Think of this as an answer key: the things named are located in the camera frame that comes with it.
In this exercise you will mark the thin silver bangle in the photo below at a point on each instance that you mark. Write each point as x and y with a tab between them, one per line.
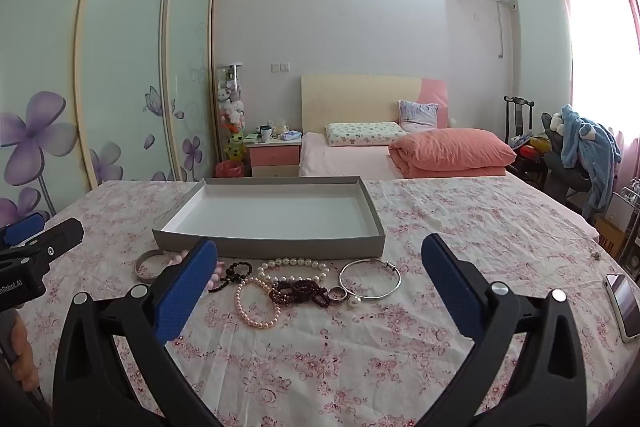
370	300

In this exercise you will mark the floral bed sheet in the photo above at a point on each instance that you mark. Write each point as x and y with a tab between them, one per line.
450	217

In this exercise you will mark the colourful toys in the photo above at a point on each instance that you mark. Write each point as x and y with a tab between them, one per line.
535	149

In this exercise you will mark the grey cardboard box tray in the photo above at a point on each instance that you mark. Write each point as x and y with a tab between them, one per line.
280	212

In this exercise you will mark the smartphone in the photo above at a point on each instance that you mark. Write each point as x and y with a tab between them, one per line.
625	307

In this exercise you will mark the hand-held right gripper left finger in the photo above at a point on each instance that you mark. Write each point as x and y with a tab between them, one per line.
185	292

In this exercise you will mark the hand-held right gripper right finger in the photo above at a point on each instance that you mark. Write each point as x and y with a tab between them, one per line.
450	287

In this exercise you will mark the orange folded quilt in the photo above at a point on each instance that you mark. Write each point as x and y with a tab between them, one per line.
450	149

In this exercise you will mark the black office chair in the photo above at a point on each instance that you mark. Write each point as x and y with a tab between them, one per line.
555	157

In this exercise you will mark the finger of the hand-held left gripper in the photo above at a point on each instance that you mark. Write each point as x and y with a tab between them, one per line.
60	234
22	228

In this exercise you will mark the person's left hand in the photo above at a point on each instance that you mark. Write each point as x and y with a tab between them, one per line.
22	352

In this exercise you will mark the cardboard box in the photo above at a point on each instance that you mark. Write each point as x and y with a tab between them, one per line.
610	237

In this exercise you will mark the pink and white nightstand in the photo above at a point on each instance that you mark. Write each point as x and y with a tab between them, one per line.
272	157

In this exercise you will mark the red plastic bag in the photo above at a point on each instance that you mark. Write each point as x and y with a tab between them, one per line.
229	169

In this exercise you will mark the blue cloth item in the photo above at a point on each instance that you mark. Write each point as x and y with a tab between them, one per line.
290	136

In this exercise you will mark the white mug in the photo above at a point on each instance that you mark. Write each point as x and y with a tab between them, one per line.
266	134

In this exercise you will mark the pink curtain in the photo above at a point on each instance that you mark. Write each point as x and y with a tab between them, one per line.
565	32

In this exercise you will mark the black wooden chair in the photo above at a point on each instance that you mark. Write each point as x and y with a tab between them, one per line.
517	117

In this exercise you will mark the grey cuff bangle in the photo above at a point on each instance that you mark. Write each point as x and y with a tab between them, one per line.
142	279

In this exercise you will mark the beige and pink headboard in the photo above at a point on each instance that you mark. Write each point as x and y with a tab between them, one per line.
360	99

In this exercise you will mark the pink sheeted bed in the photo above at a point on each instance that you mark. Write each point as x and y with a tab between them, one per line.
345	162

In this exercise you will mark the patterned flat pillow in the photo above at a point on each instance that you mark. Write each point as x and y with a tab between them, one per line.
365	133

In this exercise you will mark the purple print pillow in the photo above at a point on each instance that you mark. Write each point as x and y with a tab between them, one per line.
417	114

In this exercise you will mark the floral glass door wardrobe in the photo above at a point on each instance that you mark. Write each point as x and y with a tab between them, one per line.
125	57

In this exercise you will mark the clear tube of plush toys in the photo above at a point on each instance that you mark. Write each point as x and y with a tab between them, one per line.
231	107

